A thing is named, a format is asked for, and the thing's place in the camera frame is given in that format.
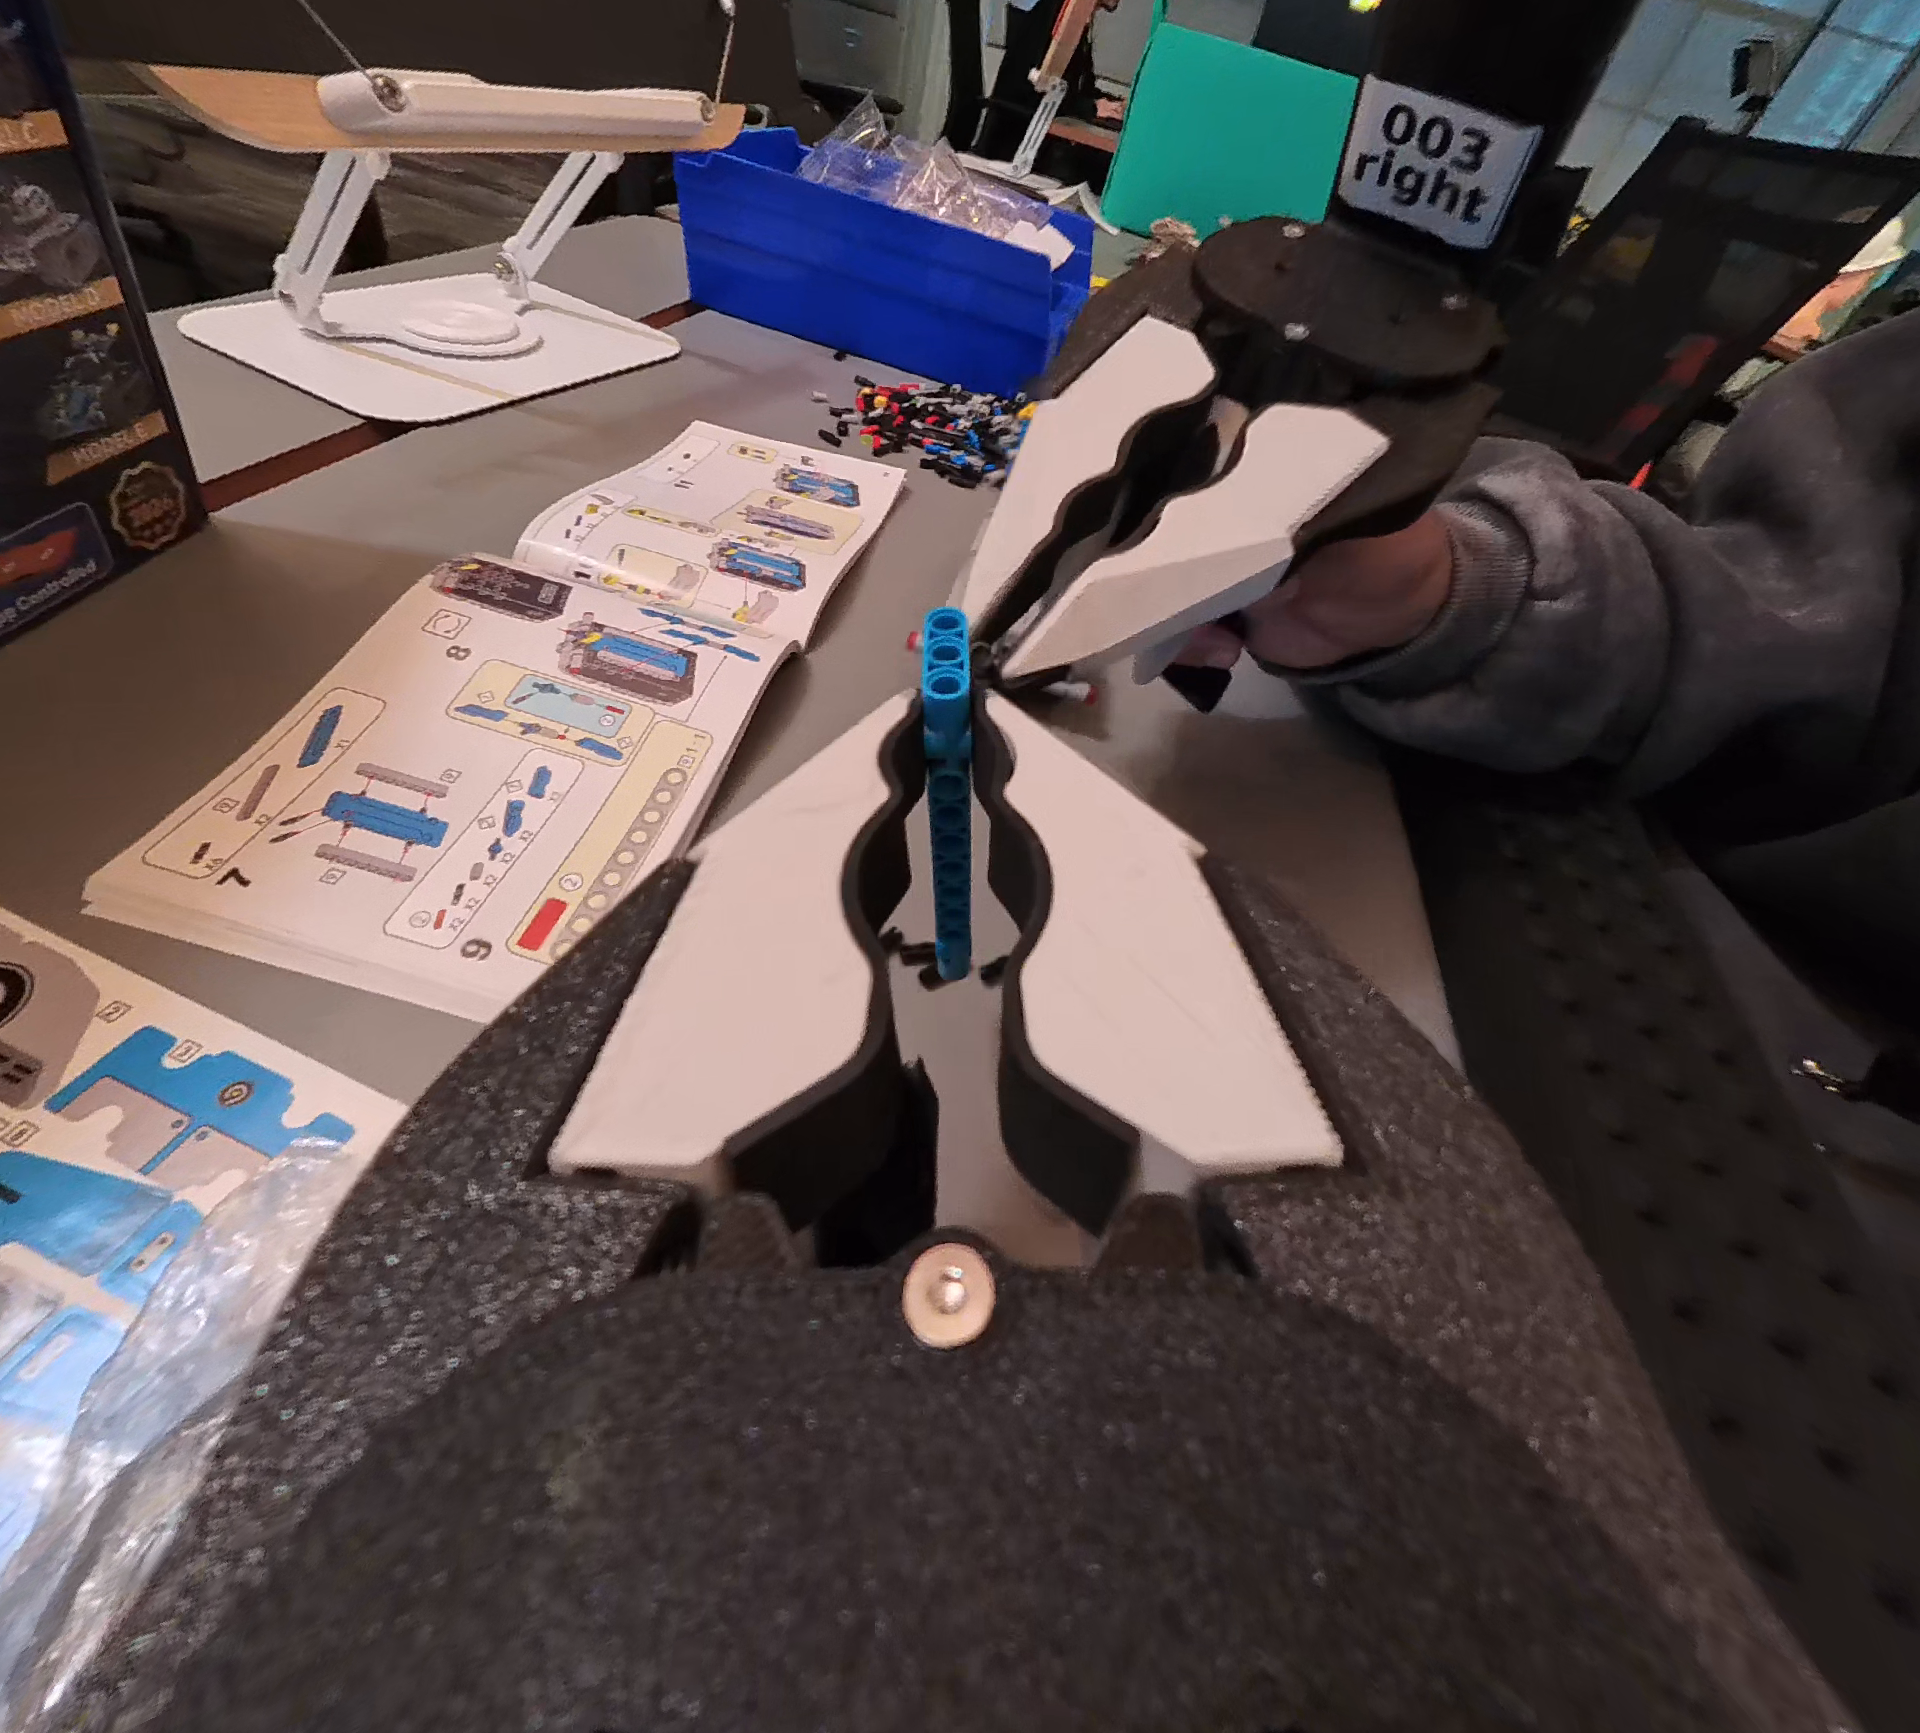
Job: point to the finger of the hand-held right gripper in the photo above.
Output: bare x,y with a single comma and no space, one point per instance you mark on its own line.
1095,412
1244,489

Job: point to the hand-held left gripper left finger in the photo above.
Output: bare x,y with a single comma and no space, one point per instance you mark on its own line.
721,999

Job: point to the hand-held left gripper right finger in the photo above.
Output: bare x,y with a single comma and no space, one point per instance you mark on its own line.
1170,999

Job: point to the blue perforated building beam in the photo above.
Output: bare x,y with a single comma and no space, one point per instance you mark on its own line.
949,834

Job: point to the grey desk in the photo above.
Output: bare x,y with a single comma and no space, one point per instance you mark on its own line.
1290,790

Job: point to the person's right hand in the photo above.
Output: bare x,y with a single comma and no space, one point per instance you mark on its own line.
1351,602

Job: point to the pile of small building pieces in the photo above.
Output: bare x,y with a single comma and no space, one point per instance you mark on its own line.
931,421

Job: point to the teal felt bag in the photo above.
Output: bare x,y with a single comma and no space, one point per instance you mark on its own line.
1230,128

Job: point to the blue plastic bin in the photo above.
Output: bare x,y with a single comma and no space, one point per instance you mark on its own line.
870,263

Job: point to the pile of clear plastic bags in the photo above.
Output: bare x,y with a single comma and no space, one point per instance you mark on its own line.
931,180

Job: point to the open instruction booklet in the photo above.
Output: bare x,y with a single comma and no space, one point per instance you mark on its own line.
451,743

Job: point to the black mesh office chair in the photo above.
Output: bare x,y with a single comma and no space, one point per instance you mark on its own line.
1725,263

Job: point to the black dotted mat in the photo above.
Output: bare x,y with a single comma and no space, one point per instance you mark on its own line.
1651,1238

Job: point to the blue sticker sheet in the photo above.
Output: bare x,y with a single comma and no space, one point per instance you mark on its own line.
180,1104

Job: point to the clear bubble wrap bag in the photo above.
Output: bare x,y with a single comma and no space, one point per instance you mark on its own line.
195,1313

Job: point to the white wooden-top laptop stand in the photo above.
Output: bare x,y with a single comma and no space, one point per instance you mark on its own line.
451,339

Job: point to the dark blue toy set box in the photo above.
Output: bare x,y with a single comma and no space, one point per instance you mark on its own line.
75,339

